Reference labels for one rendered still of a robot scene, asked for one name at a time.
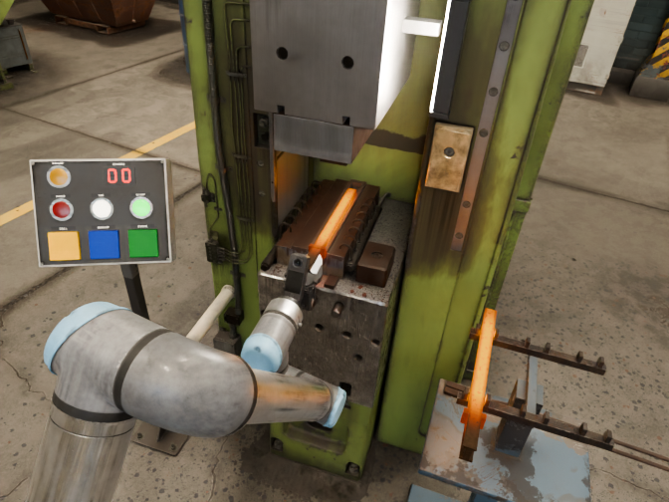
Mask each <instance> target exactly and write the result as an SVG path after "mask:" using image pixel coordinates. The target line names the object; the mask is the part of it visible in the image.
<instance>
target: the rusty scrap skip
mask: <svg viewBox="0 0 669 502"><path fill-rule="evenodd" d="M41 1H42V2H43V3H44V5H45V6H46V7H47V8H48V9H49V10H50V12H51V13H54V14H59V15H56V16H55V20H56V23H59V24H63V25H70V24H71V25H76V26H80V27H85V28H89V29H94V30H97V31H98V32H99V33H104V34H112V33H116V32H120V31H124V30H128V29H132V28H136V27H140V26H144V25H145V21H144V20H148V17H149V15H150V13H151V10H152V8H153V5H154V2H155V0H41ZM87 21H92V22H96V23H92V22H87ZM97 23H100V24H97Z"/></svg>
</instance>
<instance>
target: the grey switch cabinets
mask: <svg viewBox="0 0 669 502"><path fill-rule="evenodd" d="M635 2H636V0H594V3H593V6H592V9H591V12H590V15H589V18H588V21H587V24H586V28H585V31H584V34H583V37H582V40H581V43H580V46H579V49H578V52H577V55H576V59H575V62H574V65H573V68H572V71H571V74H570V77H569V80H568V83H567V86H566V88H567V89H568V90H574V91H579V92H584V93H589V94H595V95H598V96H601V94H602V91H603V88H604V87H605V84H606V81H607V80H608V78H609V75H610V74H609V73H610V70H611V68H612V65H613V62H614V60H615V57H616V54H617V51H618V49H619V46H620V43H622V40H623V35H624V32H625V30H626V27H627V24H628V21H629V19H630V16H631V13H632V11H633V8H634V5H635Z"/></svg>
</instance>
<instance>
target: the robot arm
mask: <svg viewBox="0 0 669 502"><path fill-rule="evenodd" d="M310 260H311V258H310V256H308V254H307V255H305V254H301V253H293V254H291V256H290V261H289V266H288V268H287V270H286V273H285V274H284V277H285V278H286V279H284V283H285V286H284V287H283V291H284V295H283V296H281V297H279V298H277V299H274V300H272V301H271V302H270V303H269V305H268V306H267V308H266V310H265V311H264V313H263V315H262V317H261V319H260V320H259V322H258V324H257V325H256V327H255V329H254V330H253V332H252V334H251V335H250V337H249V338H248V339H247V340H246V342H245V344H244V346H243V349H242V352H241V358H240V357H238V356H236V355H234V354H230V353H226V352H223V351H220V350H217V349H214V348H211V347H209V346H206V345H204V344H201V343H198V342H196V341H193V340H191V339H189V338H186V337H184V336H182V335H179V334H177V333H174V332H172V331H170V330H168V329H166V328H164V327H162V326H159V325H158V324H156V323H154V322H152V321H150V320H148V319H146V318H143V317H141V316H139V315H137V314H135V313H134V312H133V311H132V310H130V309H128V308H125V307H119V306H116V305H114V304H111V303H108V302H93V303H89V304H86V305H83V306H81V307H79V308H78V309H76V310H75V311H73V312H72V313H71V314H70V315H69V316H68V317H65V318H64V319H63V320H62V321H61V322H60V323H59V324H58V325H57V327H56V328H55V329H54V330H53V332H52V333H51V335H50V337H49V339H48V341H47V343H46V345H45V349H44V362H45V364H46V365H47V366H48V369H49V371H50V372H51V373H52V374H54V375H56V376H58V377H57V381H56V384H55V388H54V392H53V395H52V407H51V410H50V414H49V418H48V421H47V425H46V428H45V432H44V435H43V439H42V443H41V446H40V450H39V453H38V457H37V460H36V464H35V468H34V471H33V475H32V478H31V482H30V486H29V489H28V493H27V496H26V500H25V502H112V500H113V497H114V494H115V490H116V487H117V483H118V480H119V477H120V473H121V470H122V466H123V463H124V460H125V456H126V453H127V449H128V446H129V443H130V439H131V436H132V432H133V429H134V426H135V422H136V419H139V420H141V421H144V422H146V423H149V424H151V425H154V426H157V427H160V428H163V429H166V430H169V431H172V432H176V433H181V434H185V435H190V436H195V437H202V438H217V437H224V436H228V435H231V434H233V433H235V432H237V431H239V430H240V429H241V428H243V427H244V426H245V425H246V424H256V423H273V422H290V421H316V422H318V423H320V424H322V425H323V426H326V427H329V428H331V427H333V426H335V424H336V422H337V420H338V418H339V416H340V414H341V412H342V409H343V406H344V403H345V400H346V392H345V390H343V389H341V388H340V387H339V386H335V385H333V384H331V383H328V382H326V381H324V380H322V379H320V378H317V377H315V376H312V375H309V374H307V373H305V372H303V371H301V370H298V369H296V368H294V367H292V366H289V354H288V349H289V346H290V344H291V342H292V340H293V338H294V336H295V334H296V332H297V330H298V328H299V327H301V326H302V320H303V313H302V311H303V310H306V311H309V310H310V308H311V306H312V304H313V302H314V300H315V299H316V286H315V285H317V284H318V283H319V282H320V281H321V279H322V277H323V259H322V256H321V254H320V255H319V257H318V259H317V260H316V262H315V264H314V266H313V267H312V269H311V271H309V265H310ZM308 271H309V273H308ZM313 298H314V299H313ZM312 300H313V301H312ZM311 302H312V303H311ZM302 307H303V308H302Z"/></svg>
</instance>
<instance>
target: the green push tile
mask: <svg viewBox="0 0 669 502"><path fill-rule="evenodd" d="M128 246H129V257H130V258H142V257H158V256H159V247H158V231H157V229H130V230H128Z"/></svg>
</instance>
